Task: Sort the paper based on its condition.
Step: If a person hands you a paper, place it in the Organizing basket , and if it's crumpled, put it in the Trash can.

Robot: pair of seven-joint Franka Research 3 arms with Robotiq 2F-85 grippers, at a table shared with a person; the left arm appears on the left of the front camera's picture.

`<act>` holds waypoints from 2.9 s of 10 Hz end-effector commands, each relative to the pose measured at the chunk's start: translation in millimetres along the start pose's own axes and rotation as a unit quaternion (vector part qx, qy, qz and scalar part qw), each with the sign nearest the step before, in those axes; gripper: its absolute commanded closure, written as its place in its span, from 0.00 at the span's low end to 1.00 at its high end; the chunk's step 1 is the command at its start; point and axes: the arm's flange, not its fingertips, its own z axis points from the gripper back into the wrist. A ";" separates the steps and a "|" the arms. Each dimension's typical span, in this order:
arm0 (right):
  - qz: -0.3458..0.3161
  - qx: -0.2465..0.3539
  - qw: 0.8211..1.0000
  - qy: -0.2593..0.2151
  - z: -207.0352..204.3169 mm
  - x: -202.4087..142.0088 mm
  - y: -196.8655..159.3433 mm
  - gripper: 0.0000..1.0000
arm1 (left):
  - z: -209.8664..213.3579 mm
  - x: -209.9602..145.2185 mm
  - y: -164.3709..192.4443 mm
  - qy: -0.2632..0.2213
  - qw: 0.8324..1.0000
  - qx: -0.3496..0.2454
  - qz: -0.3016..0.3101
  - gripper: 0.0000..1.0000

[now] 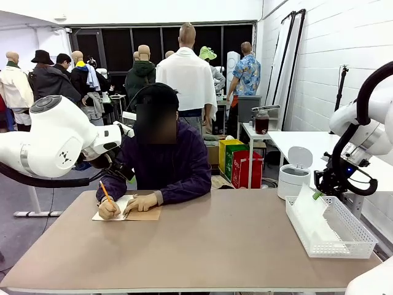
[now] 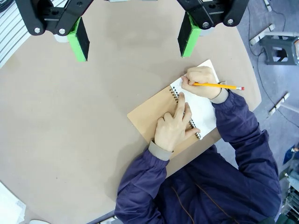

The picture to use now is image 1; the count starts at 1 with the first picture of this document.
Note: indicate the white paper sheet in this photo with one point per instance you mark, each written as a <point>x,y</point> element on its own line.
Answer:
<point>307,209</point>

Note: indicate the mannequin with green hat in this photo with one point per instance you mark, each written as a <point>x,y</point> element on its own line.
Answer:
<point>207,53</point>

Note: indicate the yellow pencil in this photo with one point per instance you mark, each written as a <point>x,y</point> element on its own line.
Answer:
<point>104,190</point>

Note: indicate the yellow shopping bag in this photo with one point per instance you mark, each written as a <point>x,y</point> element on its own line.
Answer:
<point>230,143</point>

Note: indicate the white T-shaped table leg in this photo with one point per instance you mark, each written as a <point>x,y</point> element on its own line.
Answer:
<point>37,199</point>

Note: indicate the white side table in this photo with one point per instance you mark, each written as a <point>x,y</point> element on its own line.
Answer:
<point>250,130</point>

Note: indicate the person's right forearm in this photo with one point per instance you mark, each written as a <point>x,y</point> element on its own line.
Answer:
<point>112,187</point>

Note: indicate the white perforated plastic basket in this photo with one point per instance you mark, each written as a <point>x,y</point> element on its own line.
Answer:
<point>337,250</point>

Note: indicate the person's right hand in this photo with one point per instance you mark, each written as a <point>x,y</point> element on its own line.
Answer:
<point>107,212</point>

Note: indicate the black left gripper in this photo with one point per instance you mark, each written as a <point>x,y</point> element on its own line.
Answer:
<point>121,171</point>

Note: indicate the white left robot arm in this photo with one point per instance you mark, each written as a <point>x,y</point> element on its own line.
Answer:
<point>55,138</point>

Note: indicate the black tripod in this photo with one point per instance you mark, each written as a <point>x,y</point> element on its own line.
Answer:
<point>339,95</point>

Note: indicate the mannequin in dark green hoodie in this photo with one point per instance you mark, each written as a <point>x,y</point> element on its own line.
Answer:
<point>139,80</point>

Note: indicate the mannequin with black hat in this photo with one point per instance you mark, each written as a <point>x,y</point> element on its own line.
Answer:
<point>49,83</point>

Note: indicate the mannequin in cream jacket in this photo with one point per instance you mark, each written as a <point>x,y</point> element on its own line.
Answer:
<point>15,89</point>

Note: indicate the black-haired background person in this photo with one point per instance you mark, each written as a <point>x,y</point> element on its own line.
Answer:
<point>63,60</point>

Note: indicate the mannequin with yellow collar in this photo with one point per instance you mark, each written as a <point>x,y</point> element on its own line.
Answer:
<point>80,80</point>

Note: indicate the black cap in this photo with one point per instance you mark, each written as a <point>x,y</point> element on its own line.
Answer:
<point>156,92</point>

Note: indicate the spiral notebook kraft cover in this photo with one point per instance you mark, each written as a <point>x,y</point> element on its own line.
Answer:
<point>147,215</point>

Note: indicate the white panel black frame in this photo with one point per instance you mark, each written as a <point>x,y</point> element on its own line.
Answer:
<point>293,67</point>
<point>277,67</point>

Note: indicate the person's left forearm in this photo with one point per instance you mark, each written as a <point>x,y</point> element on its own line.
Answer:
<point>184,192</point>

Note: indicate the white round trash can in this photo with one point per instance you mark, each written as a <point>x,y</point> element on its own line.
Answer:
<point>293,184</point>

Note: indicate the mannequin with white cloth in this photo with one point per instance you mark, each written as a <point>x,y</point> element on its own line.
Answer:
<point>184,80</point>

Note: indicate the glass jar dark liquid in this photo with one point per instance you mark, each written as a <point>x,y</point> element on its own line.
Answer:
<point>262,124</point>

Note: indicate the mannequin in blue floral shirt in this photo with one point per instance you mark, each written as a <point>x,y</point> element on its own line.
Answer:
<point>247,77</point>

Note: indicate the grey bin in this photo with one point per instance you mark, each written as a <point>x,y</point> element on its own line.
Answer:
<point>248,107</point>

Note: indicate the white desk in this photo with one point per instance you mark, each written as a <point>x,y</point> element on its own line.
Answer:
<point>307,141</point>

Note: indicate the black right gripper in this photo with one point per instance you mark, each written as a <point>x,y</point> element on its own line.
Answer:
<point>325,181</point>

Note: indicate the green shopping bag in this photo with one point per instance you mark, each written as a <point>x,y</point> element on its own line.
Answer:
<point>231,163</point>

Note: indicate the red shopping bag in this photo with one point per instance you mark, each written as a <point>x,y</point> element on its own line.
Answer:
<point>245,169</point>

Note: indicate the person in purple sweater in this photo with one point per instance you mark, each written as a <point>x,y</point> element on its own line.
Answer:
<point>172,159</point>

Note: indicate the grey metal tray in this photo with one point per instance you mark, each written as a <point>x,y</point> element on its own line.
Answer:
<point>270,107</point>

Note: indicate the person's left hand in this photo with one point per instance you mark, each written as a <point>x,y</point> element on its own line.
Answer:
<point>142,202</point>

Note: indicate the tall white appliance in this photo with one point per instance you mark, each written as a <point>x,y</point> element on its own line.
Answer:
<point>232,66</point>

